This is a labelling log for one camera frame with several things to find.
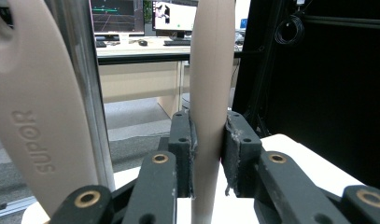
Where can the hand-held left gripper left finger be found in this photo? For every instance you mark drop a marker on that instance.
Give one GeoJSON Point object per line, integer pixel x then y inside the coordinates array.
{"type": "Point", "coordinates": [181, 155]}

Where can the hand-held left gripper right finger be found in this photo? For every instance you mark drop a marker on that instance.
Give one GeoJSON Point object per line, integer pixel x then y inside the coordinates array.
{"type": "Point", "coordinates": [240, 155]}

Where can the beige perforated skimmer spoon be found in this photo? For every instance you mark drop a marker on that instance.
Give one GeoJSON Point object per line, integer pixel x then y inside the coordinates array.
{"type": "Point", "coordinates": [211, 77]}

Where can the metal utensil rack stand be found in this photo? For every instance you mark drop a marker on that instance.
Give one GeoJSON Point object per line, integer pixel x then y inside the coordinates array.
{"type": "Point", "coordinates": [81, 62]}

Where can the white table sheet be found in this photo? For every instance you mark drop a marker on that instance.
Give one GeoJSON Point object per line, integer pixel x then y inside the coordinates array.
{"type": "Point", "coordinates": [302, 161]}

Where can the light wooden desk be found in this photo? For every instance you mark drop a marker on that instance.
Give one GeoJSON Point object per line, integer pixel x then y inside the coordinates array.
{"type": "Point", "coordinates": [137, 81]}

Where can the black curtain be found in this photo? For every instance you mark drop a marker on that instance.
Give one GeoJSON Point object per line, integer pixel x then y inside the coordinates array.
{"type": "Point", "coordinates": [334, 93]}

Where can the black keyboard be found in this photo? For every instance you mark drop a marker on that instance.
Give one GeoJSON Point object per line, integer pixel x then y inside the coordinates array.
{"type": "Point", "coordinates": [177, 42]}

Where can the bright computer monitor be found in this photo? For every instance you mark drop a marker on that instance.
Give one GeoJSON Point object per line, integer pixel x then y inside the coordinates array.
{"type": "Point", "coordinates": [175, 15]}

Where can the dark computer monitor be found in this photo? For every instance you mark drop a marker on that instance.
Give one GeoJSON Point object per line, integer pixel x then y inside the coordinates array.
{"type": "Point", "coordinates": [117, 15]}

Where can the aluminium floor rail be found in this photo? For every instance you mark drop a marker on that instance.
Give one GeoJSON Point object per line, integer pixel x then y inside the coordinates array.
{"type": "Point", "coordinates": [10, 207]}

